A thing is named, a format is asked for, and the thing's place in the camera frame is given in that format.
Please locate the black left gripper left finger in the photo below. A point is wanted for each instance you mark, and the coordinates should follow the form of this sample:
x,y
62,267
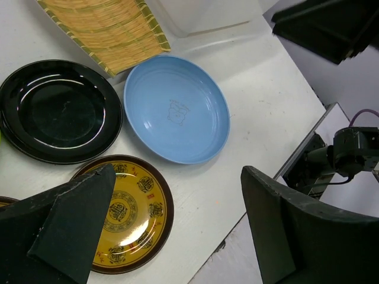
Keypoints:
x,y
52,237

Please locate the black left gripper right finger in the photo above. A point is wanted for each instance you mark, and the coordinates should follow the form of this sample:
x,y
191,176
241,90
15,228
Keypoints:
x,y
299,239

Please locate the yellow patterned plate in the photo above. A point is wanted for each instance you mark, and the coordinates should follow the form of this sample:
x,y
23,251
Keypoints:
x,y
139,219
4,201

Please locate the black glossy plate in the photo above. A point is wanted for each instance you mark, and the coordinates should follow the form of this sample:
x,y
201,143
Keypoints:
x,y
59,112

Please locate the blue plastic plate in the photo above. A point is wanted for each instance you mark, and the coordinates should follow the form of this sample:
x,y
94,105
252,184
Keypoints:
x,y
176,109

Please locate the square bamboo woven tray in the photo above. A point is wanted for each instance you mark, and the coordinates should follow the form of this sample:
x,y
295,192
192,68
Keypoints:
x,y
116,34

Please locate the white plastic bin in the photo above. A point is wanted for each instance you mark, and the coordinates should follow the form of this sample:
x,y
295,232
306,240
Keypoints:
x,y
185,17

